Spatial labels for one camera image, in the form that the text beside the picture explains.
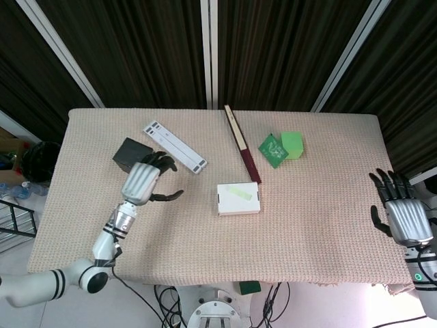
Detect white cardboard box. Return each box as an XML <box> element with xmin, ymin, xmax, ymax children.
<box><xmin>216</xmin><ymin>182</ymin><xmax>262</xmax><ymax>217</ymax></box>

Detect long white flat device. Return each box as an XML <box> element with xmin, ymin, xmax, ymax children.
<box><xmin>141</xmin><ymin>120</ymin><xmax>208</xmax><ymax>176</ymax></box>

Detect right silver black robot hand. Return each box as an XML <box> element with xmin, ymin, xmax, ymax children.
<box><xmin>369</xmin><ymin>168</ymin><xmax>434</xmax><ymax>247</ymax></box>

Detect white partition frame post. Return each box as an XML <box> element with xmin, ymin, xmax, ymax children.
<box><xmin>15</xmin><ymin>0</ymin><xmax>105</xmax><ymax>109</ymax></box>
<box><xmin>309</xmin><ymin>0</ymin><xmax>399</xmax><ymax>113</ymax></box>
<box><xmin>200</xmin><ymin>0</ymin><xmax>220</xmax><ymax>111</ymax></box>

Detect small dark green block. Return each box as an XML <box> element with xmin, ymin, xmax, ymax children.
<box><xmin>238</xmin><ymin>280</ymin><xmax>262</xmax><ymax>296</ymax></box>

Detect black metal rack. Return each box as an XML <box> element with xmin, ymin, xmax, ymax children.
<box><xmin>0</xmin><ymin>199</ymin><xmax>46</xmax><ymax>254</ymax></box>

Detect black trash bin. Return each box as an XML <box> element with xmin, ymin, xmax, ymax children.
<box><xmin>20</xmin><ymin>141</ymin><xmax>61</xmax><ymax>184</ymax></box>

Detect green card packet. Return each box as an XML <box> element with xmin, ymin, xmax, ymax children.
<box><xmin>258</xmin><ymin>133</ymin><xmax>287</xmax><ymax>169</ymax></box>

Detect clear plastic water bottles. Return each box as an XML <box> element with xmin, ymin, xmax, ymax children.
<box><xmin>0</xmin><ymin>180</ymin><xmax>48</xmax><ymax>203</ymax></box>

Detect black floor cable bundle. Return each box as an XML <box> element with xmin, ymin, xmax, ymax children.
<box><xmin>153</xmin><ymin>282</ymin><xmax>292</xmax><ymax>328</ymax></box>

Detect black cube box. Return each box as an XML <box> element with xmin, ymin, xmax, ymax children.
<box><xmin>112</xmin><ymin>137</ymin><xmax>155</xmax><ymax>174</ymax></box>

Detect light green cube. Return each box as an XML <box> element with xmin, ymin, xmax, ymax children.
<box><xmin>280</xmin><ymin>131</ymin><xmax>305</xmax><ymax>161</ymax></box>

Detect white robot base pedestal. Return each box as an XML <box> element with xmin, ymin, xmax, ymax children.
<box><xmin>186</xmin><ymin>283</ymin><xmax>253</xmax><ymax>328</ymax></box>

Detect pale green paper strip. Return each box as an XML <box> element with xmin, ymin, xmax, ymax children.
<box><xmin>227</xmin><ymin>185</ymin><xmax>254</xmax><ymax>201</ymax></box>

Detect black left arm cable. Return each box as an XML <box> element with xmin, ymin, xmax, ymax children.
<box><xmin>109</xmin><ymin>244</ymin><xmax>165</xmax><ymax>308</ymax></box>

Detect beige woven tablecloth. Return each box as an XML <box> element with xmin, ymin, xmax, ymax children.
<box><xmin>26</xmin><ymin>108</ymin><xmax>416</xmax><ymax>295</ymax></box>

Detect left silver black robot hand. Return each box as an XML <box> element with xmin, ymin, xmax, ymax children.
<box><xmin>121</xmin><ymin>151</ymin><xmax>184</xmax><ymax>206</ymax></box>

